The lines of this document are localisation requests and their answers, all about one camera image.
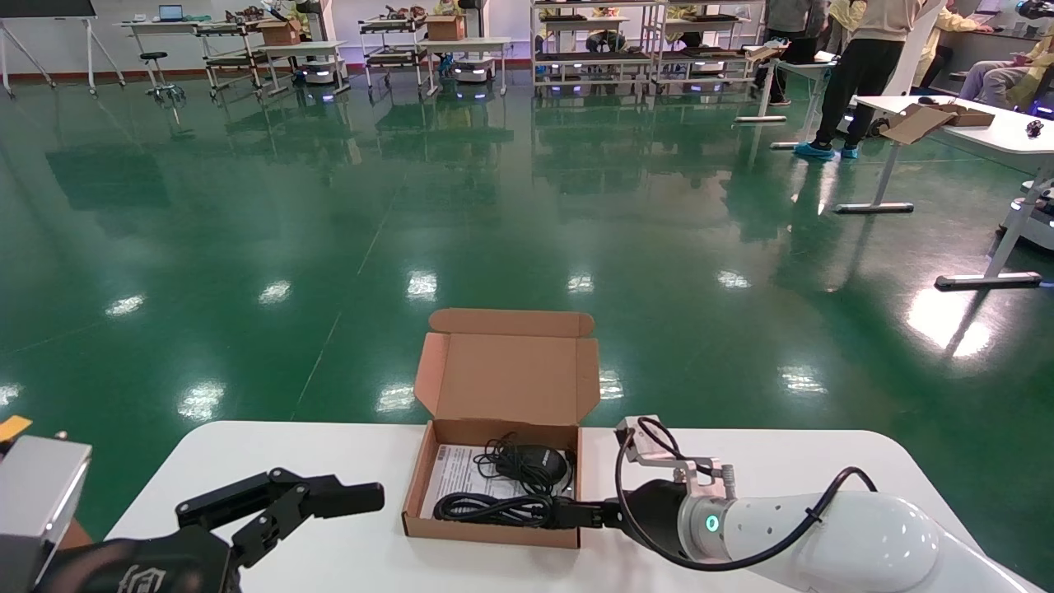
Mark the open laptop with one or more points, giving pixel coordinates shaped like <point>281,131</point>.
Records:
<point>170,13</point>

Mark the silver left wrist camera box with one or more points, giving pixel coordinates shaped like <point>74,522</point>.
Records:
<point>37,494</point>

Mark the brown cardboard carton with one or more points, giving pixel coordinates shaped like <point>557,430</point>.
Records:
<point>445,29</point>
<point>280,35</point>

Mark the yellow tag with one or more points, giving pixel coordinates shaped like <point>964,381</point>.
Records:
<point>12,428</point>

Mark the open flat cardboard box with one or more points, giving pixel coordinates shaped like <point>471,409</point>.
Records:
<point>918,125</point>

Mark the metal shelf rack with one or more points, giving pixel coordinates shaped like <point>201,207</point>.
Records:
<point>593,59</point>
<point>708,53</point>

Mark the seated person in grey trousers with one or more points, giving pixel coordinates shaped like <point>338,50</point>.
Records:
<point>1000,78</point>

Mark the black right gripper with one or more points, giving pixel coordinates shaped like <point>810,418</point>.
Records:
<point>655,515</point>

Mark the small black gadget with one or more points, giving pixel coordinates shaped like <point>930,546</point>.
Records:
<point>1034,128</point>

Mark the large white pedestal table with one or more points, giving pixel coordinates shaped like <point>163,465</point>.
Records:
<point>1005,136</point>

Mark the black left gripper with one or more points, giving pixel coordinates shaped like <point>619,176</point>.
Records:
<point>140,568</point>

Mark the metal cart with parts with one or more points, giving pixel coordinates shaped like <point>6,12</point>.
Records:
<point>226,62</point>
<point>394,58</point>

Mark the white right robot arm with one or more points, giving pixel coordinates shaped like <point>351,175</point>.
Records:
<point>865,543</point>

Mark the white printed manual sheet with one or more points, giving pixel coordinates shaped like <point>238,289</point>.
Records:
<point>457,478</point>

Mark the white desk with laptop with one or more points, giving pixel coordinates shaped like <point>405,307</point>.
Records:
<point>156,25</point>

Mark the person in beige top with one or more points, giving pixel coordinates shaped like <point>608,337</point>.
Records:
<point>865,66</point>

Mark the black swivel stool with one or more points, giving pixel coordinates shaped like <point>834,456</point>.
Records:
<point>153,58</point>

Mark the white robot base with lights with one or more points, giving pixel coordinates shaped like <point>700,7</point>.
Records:
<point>1037,226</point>

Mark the brown cardboard storage box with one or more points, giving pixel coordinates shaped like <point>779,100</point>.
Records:
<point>506,375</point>

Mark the black board on stand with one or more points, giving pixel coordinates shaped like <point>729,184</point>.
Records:
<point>41,8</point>

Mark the standing person in yellow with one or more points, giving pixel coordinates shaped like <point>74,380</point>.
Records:
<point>841,12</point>

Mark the person in grey top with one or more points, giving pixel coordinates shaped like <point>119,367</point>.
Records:
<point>792,16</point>

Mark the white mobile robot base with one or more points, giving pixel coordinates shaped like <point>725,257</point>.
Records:
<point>317,74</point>
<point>473,72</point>

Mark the seated person in yellow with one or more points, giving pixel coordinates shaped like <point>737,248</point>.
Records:
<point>947,21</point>

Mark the small white pedestal table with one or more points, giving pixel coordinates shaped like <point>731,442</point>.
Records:
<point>811,67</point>

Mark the white work table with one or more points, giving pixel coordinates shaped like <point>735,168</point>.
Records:
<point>469,43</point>
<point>305,48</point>

